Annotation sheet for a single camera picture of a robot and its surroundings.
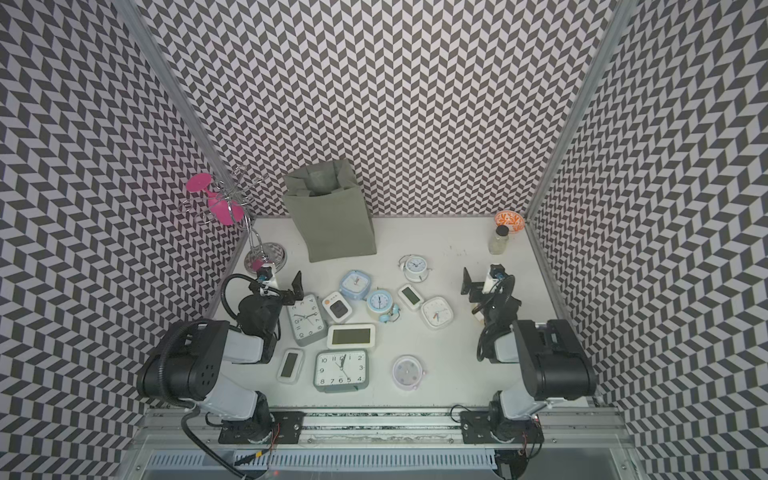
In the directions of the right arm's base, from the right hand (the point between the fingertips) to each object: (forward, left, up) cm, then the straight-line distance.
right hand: (480, 271), depth 89 cm
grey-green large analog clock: (-25, +41, -9) cm, 49 cm away
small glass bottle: (+15, -10, -5) cm, 19 cm away
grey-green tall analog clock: (-11, +52, -8) cm, 54 cm away
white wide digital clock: (-16, +39, -9) cm, 43 cm away
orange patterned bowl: (+29, -19, -8) cm, 35 cm away
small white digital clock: (-2, +21, -11) cm, 24 cm away
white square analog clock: (-9, +13, -8) cm, 18 cm away
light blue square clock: (+1, +39, -9) cm, 40 cm away
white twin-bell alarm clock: (+7, +20, -7) cm, 22 cm away
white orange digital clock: (-7, +44, -8) cm, 45 cm away
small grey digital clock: (-25, +55, -9) cm, 60 cm away
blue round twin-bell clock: (-6, +30, -7) cm, 32 cm away
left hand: (+1, +59, -1) cm, 59 cm away
